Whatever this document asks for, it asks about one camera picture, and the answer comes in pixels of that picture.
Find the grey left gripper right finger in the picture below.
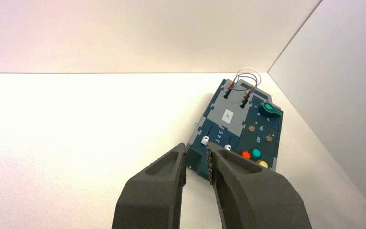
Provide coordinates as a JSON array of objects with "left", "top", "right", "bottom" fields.
[{"left": 205, "top": 142, "right": 313, "bottom": 229}]

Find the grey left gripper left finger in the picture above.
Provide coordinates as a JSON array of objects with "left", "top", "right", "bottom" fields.
[{"left": 112, "top": 143, "right": 187, "bottom": 229}]

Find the blue grey control box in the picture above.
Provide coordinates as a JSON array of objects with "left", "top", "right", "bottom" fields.
[{"left": 185, "top": 78, "right": 284, "bottom": 184}]

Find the green rotary knob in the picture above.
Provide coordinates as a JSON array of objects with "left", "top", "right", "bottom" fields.
[{"left": 258, "top": 102, "right": 283, "bottom": 118}]

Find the white label sticker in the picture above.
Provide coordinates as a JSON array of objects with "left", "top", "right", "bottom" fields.
[{"left": 221, "top": 109, "right": 234, "bottom": 125}]

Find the blue wire with black plug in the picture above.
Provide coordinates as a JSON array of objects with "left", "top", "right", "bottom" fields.
[{"left": 223, "top": 75, "right": 251, "bottom": 99}]

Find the red wire with red plugs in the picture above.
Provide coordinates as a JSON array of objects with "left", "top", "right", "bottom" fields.
[{"left": 228, "top": 73, "right": 259, "bottom": 99}]

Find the white wire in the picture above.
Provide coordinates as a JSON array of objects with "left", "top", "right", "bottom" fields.
[{"left": 236, "top": 67, "right": 262, "bottom": 86}]

